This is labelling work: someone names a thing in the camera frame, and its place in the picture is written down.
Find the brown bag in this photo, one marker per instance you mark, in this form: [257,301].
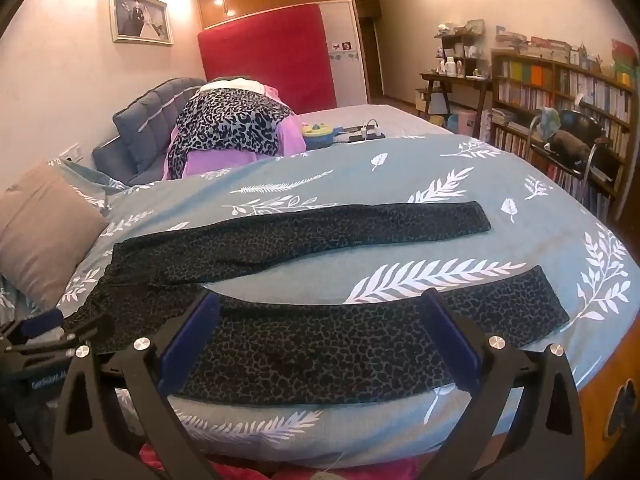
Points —
[567,142]

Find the teal leaf print duvet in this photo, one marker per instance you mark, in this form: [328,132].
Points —
[400,180]

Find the wooden desk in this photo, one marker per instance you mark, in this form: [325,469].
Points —
[450,78]

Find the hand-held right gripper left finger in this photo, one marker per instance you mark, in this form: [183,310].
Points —
[192,340]

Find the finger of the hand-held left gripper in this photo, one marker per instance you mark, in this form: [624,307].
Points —
[45,321]
[87,332]

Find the wooden bookshelf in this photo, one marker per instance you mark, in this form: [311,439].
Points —
[525,80]

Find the beige pillow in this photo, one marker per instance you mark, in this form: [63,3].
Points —
[45,230]

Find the red upright mattress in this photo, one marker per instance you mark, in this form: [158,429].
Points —
[270,50]

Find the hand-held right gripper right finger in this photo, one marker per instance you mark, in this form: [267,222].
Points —
[450,340]

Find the pink storage box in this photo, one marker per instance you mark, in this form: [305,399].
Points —
[462,122]

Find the wall socket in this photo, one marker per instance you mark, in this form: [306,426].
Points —
[71,152]

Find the black chair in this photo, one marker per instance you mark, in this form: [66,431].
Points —
[580,120]

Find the blue yellow toy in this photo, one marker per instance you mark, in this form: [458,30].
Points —
[320,137]

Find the small wooden desk shelf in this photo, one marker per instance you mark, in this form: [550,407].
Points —
[460,40]

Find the pile of clothes leopard purple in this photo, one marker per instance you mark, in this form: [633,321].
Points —
[215,165]

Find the grey padded headboard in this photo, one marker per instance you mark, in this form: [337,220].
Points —
[145,120]

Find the black phone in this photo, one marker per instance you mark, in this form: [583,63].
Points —
[355,138]

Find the grey leopard print cloth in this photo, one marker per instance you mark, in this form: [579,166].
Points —
[225,120]

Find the light bed sheet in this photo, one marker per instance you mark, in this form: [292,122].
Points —
[390,117]

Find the pink red cloth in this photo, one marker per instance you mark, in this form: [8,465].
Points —
[380,467]

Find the dark leopard print pants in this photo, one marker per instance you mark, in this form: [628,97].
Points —
[325,345]

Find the framed photo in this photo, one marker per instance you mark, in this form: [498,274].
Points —
[140,15]

